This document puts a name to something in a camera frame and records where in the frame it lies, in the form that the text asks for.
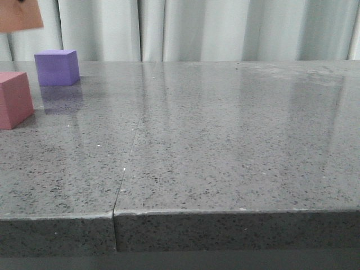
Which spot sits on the orange foam cube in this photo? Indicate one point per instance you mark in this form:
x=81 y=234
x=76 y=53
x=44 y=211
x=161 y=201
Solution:
x=20 y=15

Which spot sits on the white curtain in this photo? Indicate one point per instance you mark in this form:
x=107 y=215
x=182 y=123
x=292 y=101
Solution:
x=192 y=31

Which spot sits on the purple foam cube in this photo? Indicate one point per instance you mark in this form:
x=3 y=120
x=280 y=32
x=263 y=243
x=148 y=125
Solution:
x=57 y=67

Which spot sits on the pink foam cube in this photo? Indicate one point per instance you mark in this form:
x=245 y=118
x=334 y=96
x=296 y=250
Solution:
x=16 y=100

